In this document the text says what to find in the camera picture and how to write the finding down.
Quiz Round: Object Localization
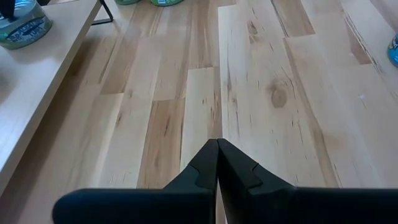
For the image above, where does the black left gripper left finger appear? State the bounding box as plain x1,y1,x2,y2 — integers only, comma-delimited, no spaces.
52,139,219,224

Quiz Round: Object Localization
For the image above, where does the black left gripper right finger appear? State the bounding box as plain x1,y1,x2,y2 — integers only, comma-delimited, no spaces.
218,139,398,224

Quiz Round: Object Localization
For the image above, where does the wooden shelf with black legs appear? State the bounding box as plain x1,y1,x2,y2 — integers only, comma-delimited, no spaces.
0,0,114,194

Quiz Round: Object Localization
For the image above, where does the silver-lidded seafood can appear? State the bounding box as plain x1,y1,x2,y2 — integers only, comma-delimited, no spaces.
150,0,185,7

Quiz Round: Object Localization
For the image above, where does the Wild Planet albacore tuna can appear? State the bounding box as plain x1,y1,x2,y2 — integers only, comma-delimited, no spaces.
0,0,53,50

